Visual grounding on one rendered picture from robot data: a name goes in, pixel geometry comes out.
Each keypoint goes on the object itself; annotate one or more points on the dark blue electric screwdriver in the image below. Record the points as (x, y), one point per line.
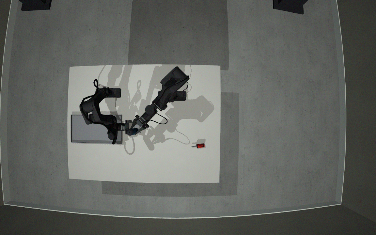
(132, 131)

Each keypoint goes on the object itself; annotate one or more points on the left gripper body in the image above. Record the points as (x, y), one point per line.
(143, 118)

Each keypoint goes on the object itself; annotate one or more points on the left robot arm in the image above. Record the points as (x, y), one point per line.
(171, 94)

